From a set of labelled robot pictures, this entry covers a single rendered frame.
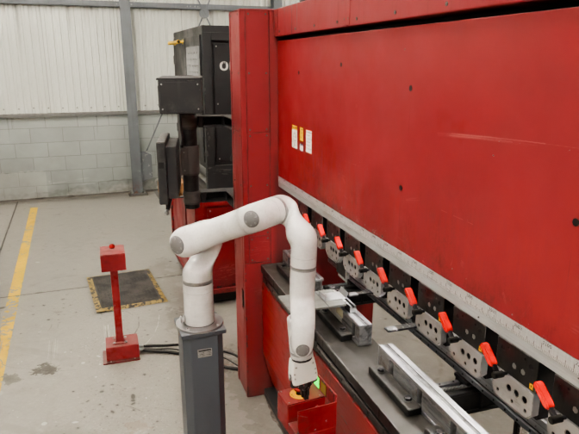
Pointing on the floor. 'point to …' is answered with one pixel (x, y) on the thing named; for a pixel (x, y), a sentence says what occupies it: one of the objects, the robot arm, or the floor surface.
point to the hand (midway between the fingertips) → (304, 393)
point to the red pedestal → (112, 257)
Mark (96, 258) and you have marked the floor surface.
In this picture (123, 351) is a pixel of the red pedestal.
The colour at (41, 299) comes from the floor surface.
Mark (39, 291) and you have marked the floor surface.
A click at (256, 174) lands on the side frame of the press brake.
